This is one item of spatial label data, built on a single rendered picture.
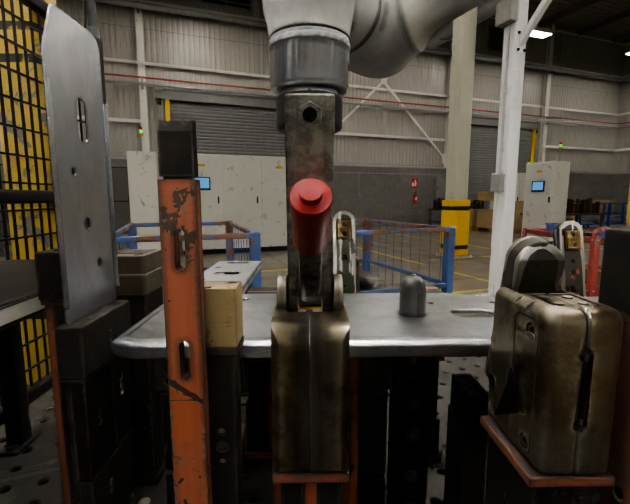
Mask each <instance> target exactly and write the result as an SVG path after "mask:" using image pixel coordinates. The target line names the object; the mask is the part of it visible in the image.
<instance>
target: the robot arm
mask: <svg viewBox="0 0 630 504"><path fill-rule="evenodd" d="M485 1H487V0H262V5H263V13H264V17H265V20H266V23H267V27H268V34H269V45H268V50H269V61H270V89H271V92H272V93H273V94H274V95H276V96H277V97H276V113H277V119H276V123H277V129H278V130H279V131H280V132H281V133H284V134H285V98H284V97H285V94H287V93H311V94H334V95H335V132H334V134H335V133H338V132H339V131H341V129H342V112H343V98H342V96H343V95H345V94H346V93H347V87H349V85H348V71H349V70H350V71H351V72H354V73H356V74H358V75H361V76H364V77H367V78H375V79H380V78H387V77H390V76H393V75H395V74H397V73H399V72H400V71H402V70H403V69H404V68H405V67H406V66H407V65H408V64H409V63H410V61H411V60H412V58H413V57H414V56H416V55H417V54H419V53H420V52H422V51H424V50H425V48H426V46H427V43H428V41H429V39H430V38H431V36H432V35H433V34H434V33H435V32H436V31H437V30H438V29H439V28H441V27H442V26H444V25H446V24H447V23H449V22H451V21H453V20H454V19H456V18H458V17H460V16H462V15H463V14H465V13H467V12H469V11H470V10H472V9H474V8H475V7H477V6H479V5H480V4H482V3H483V2H485Z"/></svg>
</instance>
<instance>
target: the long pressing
mask: <svg viewBox="0 0 630 504"><path fill-rule="evenodd" d="M242 298H243V336H244V342H243V345H242V347H241V349H240V358H271V320H272V316H273V313H274V310H275V303H276V300H277V293H274V294H242ZM399 298H400V293H343V300H344V303H345V309H346V312H347V315H348V318H349V321H350V358H361V357H488V351H489V347H490V346H491V334H492V329H493V319H494V317H460V316H456V315H455V314H453V313H489V314H492V315H494V304H493V303H495V297H490V296H476V295H465V294H453V293H426V315H425V316H423V317H407V316H403V315H400V314H399ZM244 299H247V300H244ZM429 303H434V304H429ZM111 350H112V353H113V354H114V355H116V356H118V357H122V358H127V359H167V353H166V335H165V316H164V303H163V304H162V305H161V306H159V307H158V308H157V309H155V310H154V311H152V312H151V313H150V314H148V315H147V316H146V317H144V318H143V319H142V320H140V321H139V322H137V323H136V324H135V325H133V326H132V327H131V328H129V329H128V330H126V331H125V332H124V333H122V334H121V335H120V336H118V337H117V338H116V339H115V340H114V341H112V343H111Z"/></svg>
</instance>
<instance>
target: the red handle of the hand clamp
mask: <svg viewBox="0 0 630 504"><path fill-rule="evenodd" d="M289 197H290V210H291V223H292V235H293V244H294V247H295V249H296V250H297V251H298V261H299V279H300V285H298V297H301V299H302V301H305V302H315V301H318V299H319V297H322V285H320V282H321V269H322V256H323V251H324V250H325V248H326V247H327V244H328V235H329V224H330V214H331V204H332V192H331V190H330V188H329V186H328V185H327V184H326V183H324V182H323V181H321V180H318V179H312V178H309V179H304V180H301V181H299V182H297V183H296V184H295V185H294V186H293V187H292V189H291V191H290V195H289Z"/></svg>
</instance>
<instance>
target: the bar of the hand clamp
mask: <svg viewBox="0 0 630 504"><path fill-rule="evenodd" d="M284 98H285V152H286V207H287V262H288V312H298V268H299V261H298V251H297V250H296V249H295V247H294V244H293V235H292V223H291V210H290V197H289V195H290V191H291V189H292V187H293V186H294V185H295V184H296V183H297V182H299V181H301V180H304V179H309V178H312V179H318V180H321V181H323V182H324V183H326V184H327V185H328V186H329V188H330V190H331V192H332V204H331V214H330V224H329V235H328V244H327V247H326V248H325V250H324V251H323V256H322V284H321V285H322V297H321V308H322V312H332V255H333V194H334V132H335V95H334V94H311V93H287V94H285V97H284Z"/></svg>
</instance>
